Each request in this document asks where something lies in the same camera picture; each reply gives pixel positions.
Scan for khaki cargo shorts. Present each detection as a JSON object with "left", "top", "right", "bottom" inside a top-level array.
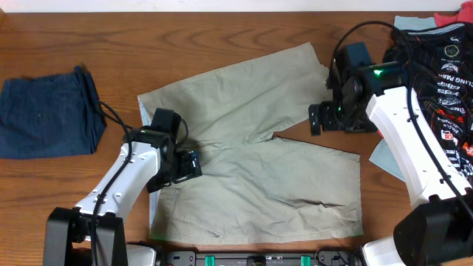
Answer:
[{"left": 138, "top": 43, "right": 363, "bottom": 245}]

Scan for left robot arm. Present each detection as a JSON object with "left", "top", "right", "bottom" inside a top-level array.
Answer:
[{"left": 43, "top": 108, "right": 202, "bottom": 265}]

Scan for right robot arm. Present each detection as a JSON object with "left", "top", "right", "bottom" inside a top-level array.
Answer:
[{"left": 308, "top": 43, "right": 472, "bottom": 265}]

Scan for light blue cloth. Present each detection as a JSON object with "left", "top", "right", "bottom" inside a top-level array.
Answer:
[{"left": 370, "top": 16, "right": 436, "bottom": 182}]

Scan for black printed cycling jersey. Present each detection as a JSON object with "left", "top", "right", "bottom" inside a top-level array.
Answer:
[{"left": 403, "top": 22, "right": 472, "bottom": 179}]

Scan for folded navy blue shorts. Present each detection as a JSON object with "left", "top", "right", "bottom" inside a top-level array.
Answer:
[{"left": 1, "top": 66, "right": 106, "bottom": 160}]

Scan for red cloth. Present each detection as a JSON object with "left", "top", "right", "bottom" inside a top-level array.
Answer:
[{"left": 434, "top": 1, "right": 473, "bottom": 27}]

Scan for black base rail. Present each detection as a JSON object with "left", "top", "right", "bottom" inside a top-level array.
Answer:
[{"left": 127, "top": 241, "right": 365, "bottom": 266}]

